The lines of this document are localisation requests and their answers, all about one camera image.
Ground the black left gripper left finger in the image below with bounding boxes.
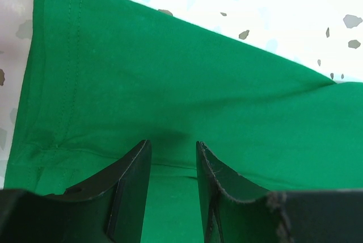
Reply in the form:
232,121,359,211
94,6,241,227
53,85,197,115
45,140,151,242

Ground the green t-shirt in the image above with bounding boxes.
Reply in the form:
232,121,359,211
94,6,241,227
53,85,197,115
2,0,362,242

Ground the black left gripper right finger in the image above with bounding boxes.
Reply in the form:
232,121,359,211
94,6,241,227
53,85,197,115
196,142,272,242

